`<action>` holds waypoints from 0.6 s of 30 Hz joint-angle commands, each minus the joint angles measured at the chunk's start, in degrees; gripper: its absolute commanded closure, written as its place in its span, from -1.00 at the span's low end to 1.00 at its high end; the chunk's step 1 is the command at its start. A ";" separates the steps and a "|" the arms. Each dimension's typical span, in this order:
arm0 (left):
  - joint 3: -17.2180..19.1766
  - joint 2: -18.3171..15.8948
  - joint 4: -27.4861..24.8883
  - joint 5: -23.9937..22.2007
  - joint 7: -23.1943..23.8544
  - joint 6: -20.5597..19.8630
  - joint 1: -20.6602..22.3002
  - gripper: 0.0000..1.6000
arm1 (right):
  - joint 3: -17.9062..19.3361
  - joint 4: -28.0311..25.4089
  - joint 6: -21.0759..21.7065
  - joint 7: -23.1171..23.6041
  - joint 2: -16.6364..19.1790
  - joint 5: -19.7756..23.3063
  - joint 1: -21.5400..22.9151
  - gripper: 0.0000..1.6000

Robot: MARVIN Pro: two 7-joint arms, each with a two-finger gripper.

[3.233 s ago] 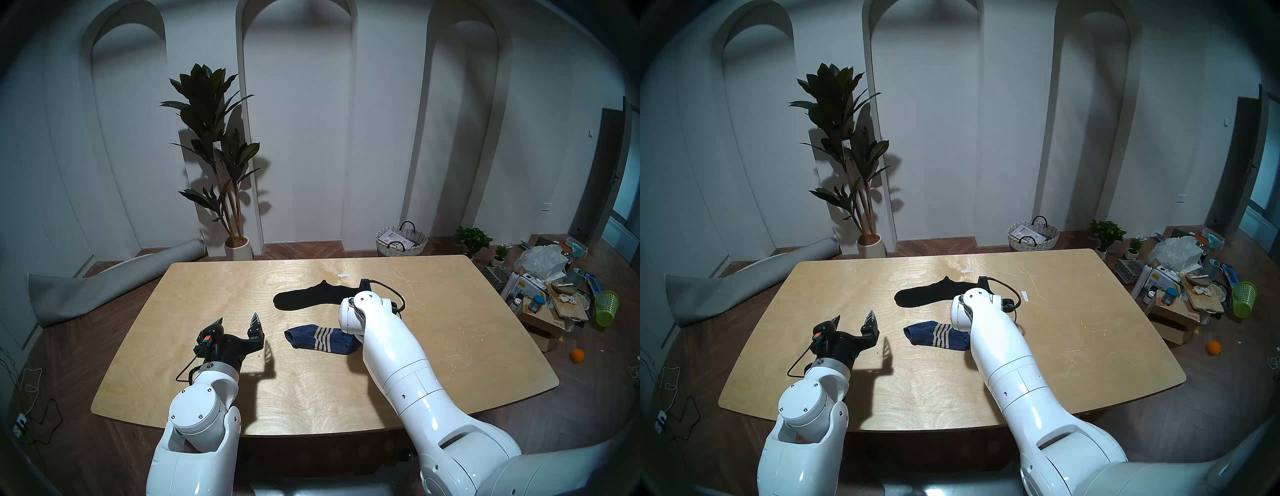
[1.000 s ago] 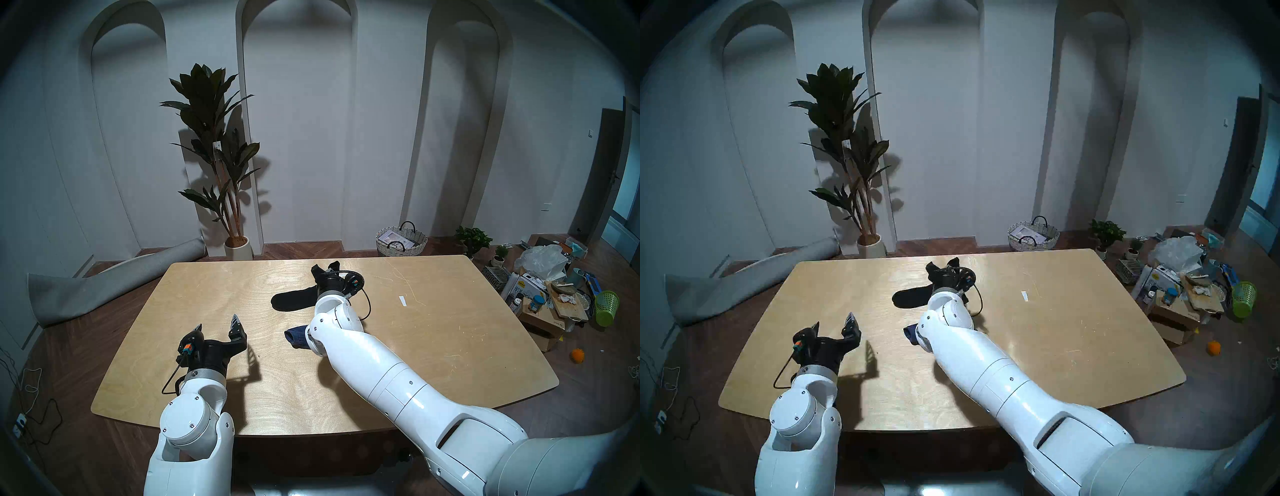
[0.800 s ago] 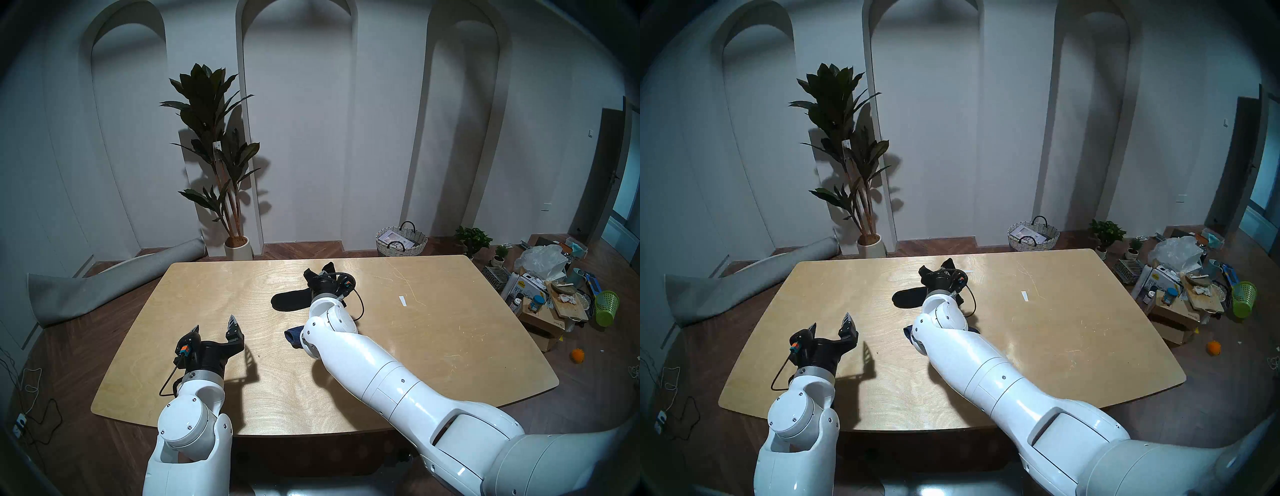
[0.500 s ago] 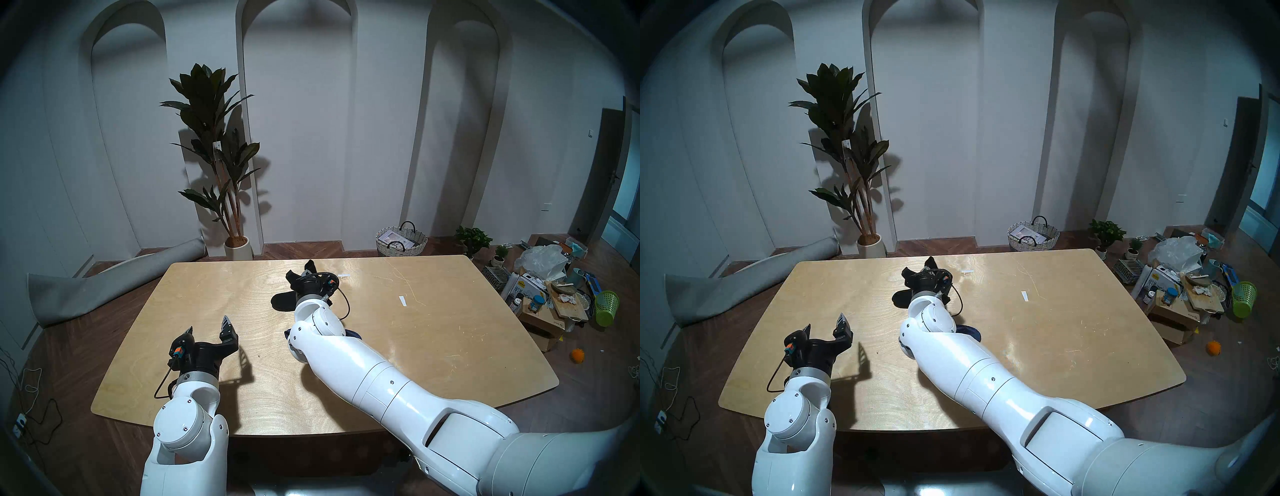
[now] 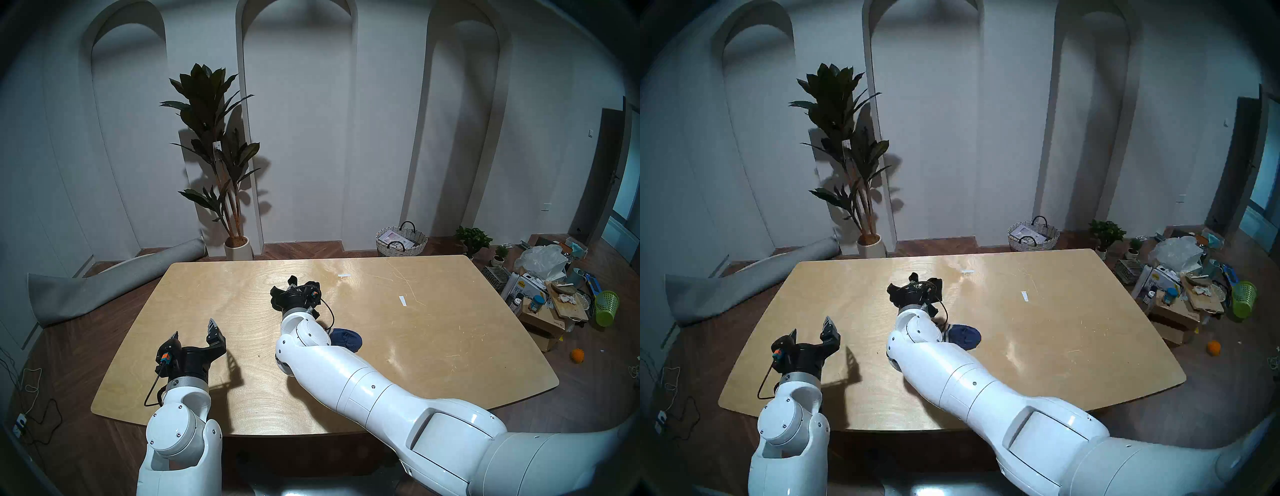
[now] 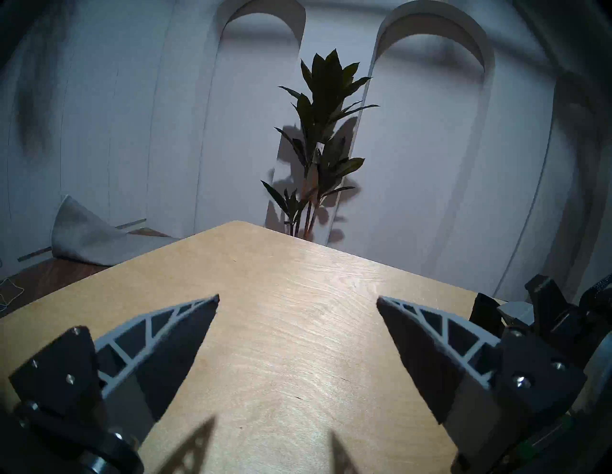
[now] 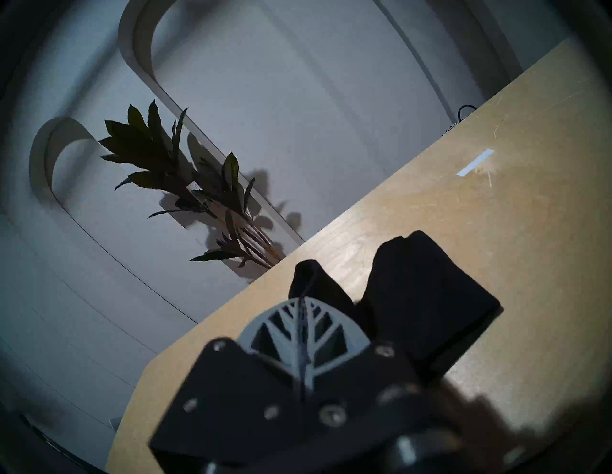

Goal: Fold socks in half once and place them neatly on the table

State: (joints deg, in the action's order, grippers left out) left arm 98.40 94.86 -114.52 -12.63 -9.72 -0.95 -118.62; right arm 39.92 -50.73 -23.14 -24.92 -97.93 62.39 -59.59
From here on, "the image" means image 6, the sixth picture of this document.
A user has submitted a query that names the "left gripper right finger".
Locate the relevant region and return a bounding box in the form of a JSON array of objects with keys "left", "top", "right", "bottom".
[{"left": 376, "top": 296, "right": 588, "bottom": 471}]

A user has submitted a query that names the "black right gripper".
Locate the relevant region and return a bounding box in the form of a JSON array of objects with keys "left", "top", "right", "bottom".
[{"left": 470, "top": 274, "right": 612, "bottom": 367}]

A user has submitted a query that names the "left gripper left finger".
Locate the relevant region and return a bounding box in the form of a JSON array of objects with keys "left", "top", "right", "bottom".
[{"left": 9, "top": 294, "right": 220, "bottom": 441}]

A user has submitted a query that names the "rolled grey carpet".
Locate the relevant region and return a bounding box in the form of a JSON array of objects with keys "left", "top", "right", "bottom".
[{"left": 50, "top": 195, "right": 180, "bottom": 266}]

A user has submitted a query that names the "tall dark-leaved plant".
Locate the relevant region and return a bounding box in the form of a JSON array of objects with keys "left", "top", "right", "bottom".
[{"left": 261, "top": 49, "right": 380, "bottom": 239}]

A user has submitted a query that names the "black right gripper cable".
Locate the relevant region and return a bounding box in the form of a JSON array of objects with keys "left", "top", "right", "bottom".
[{"left": 579, "top": 272, "right": 612, "bottom": 309}]

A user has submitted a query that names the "white floor cable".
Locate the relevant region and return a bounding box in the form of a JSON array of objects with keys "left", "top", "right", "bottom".
[{"left": 0, "top": 277, "right": 25, "bottom": 307}]

